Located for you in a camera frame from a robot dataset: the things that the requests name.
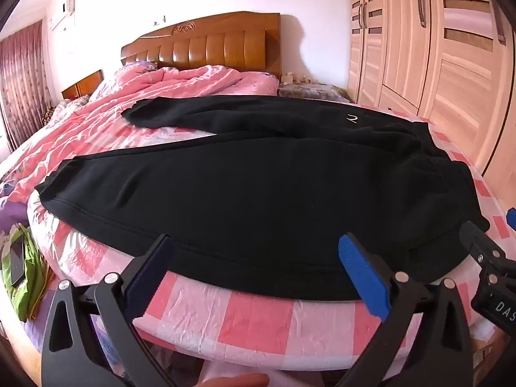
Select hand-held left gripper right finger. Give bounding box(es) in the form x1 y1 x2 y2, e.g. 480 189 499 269
334 232 473 387

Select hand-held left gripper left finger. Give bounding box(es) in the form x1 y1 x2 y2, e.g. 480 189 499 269
41 233 178 387

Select black pants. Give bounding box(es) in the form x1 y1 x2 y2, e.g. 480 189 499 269
34 94 490 302

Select person's left hand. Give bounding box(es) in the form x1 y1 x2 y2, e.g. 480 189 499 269
197 373 271 387

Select pink checkered bed sheet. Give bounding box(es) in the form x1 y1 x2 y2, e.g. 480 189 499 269
26 101 516 372

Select green bag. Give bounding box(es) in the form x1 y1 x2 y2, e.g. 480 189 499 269
0 226 53 323

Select dark tablet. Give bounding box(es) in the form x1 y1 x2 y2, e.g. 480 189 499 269
10 237 27 287

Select light wooden wardrobe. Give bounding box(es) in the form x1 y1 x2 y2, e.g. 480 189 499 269
347 0 516 194

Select purple cloth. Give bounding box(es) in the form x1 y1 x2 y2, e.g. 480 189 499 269
0 197 31 231

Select pink quilt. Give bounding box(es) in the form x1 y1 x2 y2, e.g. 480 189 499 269
0 64 280 226

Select floral covered nightstand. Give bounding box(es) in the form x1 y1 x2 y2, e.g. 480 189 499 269
278 82 351 103

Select wooden nightstand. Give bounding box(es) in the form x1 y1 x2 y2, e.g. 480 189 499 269
61 69 104 101

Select patterned red curtain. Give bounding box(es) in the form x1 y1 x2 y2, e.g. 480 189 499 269
0 20 53 154

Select wooden headboard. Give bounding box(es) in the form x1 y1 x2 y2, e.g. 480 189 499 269
121 12 282 79

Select white air conditioner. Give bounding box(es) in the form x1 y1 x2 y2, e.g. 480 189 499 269
49 0 77 31

